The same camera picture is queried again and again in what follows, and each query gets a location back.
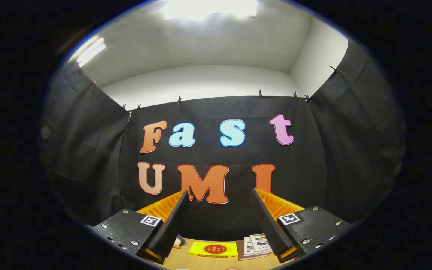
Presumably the yellow book with red label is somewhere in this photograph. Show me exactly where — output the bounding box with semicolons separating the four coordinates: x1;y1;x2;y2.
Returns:
188;241;238;258

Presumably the white book with floral cover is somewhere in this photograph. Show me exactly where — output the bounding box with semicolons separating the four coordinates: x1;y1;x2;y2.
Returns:
249;233;273;254

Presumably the ceiling light panel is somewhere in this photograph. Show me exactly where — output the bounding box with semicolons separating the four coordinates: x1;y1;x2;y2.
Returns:
75;37;107;68
162;0;258;20

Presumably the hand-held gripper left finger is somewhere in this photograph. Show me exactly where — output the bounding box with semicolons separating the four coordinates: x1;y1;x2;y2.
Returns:
87;189;190;265

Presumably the row of black cloth clips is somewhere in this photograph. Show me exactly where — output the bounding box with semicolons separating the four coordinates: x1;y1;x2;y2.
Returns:
90;66;340;111

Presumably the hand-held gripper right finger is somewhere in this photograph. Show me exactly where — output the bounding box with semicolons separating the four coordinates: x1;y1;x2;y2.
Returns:
252;187;353;263

